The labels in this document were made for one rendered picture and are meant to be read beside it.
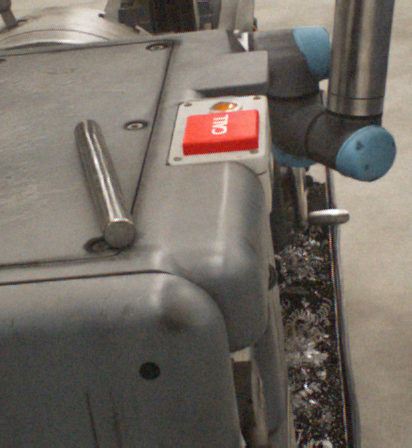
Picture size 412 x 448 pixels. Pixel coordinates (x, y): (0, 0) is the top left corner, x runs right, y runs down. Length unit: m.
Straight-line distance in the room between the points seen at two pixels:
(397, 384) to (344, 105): 1.39
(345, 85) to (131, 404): 0.86
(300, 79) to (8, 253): 0.89
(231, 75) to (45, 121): 0.18
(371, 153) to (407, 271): 1.76
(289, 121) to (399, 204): 2.03
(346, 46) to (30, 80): 0.53
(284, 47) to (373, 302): 1.62
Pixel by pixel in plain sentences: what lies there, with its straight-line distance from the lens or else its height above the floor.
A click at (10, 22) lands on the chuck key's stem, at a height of 1.24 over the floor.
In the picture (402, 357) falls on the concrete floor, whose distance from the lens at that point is 3.00.
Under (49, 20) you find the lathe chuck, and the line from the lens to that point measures 1.45.
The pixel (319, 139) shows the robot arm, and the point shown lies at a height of 0.99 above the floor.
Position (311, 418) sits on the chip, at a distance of 1.80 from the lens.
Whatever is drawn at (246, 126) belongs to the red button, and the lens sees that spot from 0.98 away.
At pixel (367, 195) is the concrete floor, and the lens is 3.79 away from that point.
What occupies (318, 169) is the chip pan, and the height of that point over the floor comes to 0.54.
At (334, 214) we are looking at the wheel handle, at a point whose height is 0.70.
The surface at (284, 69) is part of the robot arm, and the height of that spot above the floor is 1.07.
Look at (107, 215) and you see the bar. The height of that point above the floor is 1.28.
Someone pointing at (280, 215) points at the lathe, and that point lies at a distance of 2.09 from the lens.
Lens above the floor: 1.63
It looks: 25 degrees down
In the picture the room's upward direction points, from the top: 8 degrees counter-clockwise
